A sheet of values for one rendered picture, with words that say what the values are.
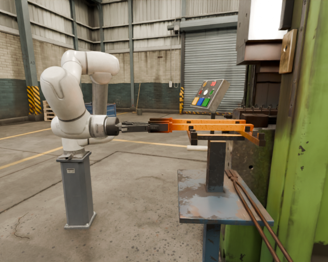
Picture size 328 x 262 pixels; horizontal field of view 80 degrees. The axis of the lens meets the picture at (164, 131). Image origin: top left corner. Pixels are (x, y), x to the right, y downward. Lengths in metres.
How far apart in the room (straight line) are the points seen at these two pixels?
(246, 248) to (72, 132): 1.17
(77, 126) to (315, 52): 0.89
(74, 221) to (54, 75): 1.40
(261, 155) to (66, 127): 0.94
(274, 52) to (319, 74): 0.43
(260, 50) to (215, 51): 8.08
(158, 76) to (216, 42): 3.01
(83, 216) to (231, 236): 1.14
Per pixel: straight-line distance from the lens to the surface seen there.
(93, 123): 0.78
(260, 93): 1.53
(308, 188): 1.00
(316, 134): 0.94
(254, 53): 1.26
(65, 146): 1.65
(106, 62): 1.27
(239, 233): 1.38
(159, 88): 9.80
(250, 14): 1.24
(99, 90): 1.37
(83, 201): 1.78
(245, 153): 1.14
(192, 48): 9.49
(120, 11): 11.44
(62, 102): 0.71
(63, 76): 0.70
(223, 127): 0.78
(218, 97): 1.69
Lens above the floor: 1.11
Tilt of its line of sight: 12 degrees down
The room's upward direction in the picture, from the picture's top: straight up
